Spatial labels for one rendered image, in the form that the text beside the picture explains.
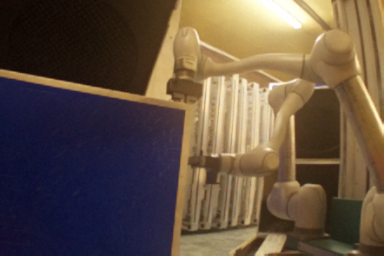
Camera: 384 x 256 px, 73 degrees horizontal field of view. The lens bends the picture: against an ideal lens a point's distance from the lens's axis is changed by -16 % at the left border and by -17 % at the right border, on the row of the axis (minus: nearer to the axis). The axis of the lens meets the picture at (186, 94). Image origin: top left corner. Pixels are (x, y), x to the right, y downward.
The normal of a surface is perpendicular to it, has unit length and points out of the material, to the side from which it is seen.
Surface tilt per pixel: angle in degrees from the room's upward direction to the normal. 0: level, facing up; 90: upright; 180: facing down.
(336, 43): 84
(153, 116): 90
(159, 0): 142
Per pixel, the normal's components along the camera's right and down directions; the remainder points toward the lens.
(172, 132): 0.34, -0.21
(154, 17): 0.13, 0.63
